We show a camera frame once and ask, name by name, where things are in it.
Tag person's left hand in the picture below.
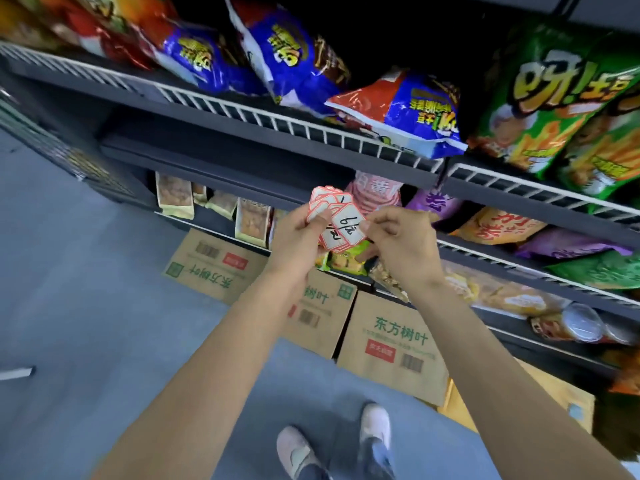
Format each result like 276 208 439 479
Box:
265 202 333 291

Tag person's right hand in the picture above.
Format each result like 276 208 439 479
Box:
355 205 447 297

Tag stack of red-bordered price tags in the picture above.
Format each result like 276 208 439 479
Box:
307 186 369 254

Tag dark grey metal shelf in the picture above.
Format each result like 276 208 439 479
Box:
0 42 640 381

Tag person's left forearm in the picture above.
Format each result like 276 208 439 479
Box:
89 272 321 480

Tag person's right forearm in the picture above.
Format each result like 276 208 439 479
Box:
402 274 637 480

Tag clear plastic label holder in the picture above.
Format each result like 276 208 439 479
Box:
141 83 175 105

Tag person's dark trousers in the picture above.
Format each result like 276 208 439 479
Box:
299 437 397 480

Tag clear nut bag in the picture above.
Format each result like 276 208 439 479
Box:
366 259 412 304

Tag small purple snack bag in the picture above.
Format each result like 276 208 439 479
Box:
515 226 635 261
405 187 465 224

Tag clear yellow snack packet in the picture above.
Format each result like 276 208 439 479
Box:
473 280 572 319
442 261 482 307

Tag pink striped snack bag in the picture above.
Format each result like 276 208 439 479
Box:
345 170 405 217

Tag small orange snack bag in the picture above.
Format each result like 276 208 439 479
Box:
449 206 547 247

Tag blue white red snack bag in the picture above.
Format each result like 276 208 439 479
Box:
132 17 269 97
223 0 352 119
323 69 469 161

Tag small green snack bag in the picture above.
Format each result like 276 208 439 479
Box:
546 249 640 291

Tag small green potato stick bag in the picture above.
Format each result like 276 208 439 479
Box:
467 22 640 177
549 94 640 201

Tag yellow cardboard box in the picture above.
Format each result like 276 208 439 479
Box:
437 358 597 435

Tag pile of orange snack packets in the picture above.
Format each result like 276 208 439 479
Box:
62 147 113 183

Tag dark green box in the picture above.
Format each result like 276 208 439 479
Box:
592 389 640 461

